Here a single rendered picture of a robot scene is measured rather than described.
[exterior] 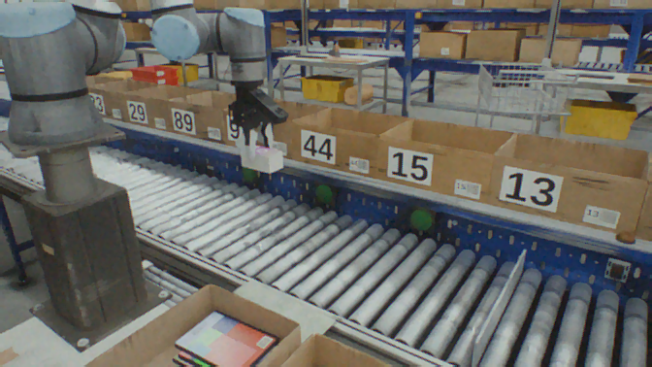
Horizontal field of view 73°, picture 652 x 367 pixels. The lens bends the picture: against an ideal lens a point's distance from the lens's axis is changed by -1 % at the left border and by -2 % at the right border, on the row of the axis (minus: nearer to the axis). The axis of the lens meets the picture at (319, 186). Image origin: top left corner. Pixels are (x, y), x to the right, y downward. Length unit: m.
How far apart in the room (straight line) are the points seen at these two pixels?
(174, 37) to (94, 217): 0.45
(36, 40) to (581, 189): 1.36
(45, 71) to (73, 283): 0.47
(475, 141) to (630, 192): 0.57
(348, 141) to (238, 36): 0.68
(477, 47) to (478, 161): 4.47
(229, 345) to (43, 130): 0.59
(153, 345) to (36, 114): 0.55
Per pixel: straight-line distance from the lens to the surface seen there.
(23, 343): 1.31
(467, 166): 1.46
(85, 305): 1.21
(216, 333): 1.08
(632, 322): 1.36
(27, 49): 1.06
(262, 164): 1.16
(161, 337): 1.11
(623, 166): 1.69
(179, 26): 0.99
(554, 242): 1.46
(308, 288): 1.27
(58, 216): 1.10
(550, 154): 1.70
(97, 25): 1.20
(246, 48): 1.11
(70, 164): 1.13
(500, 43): 5.78
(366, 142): 1.59
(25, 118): 1.09
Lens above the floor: 1.48
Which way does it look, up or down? 23 degrees down
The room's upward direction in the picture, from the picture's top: 1 degrees counter-clockwise
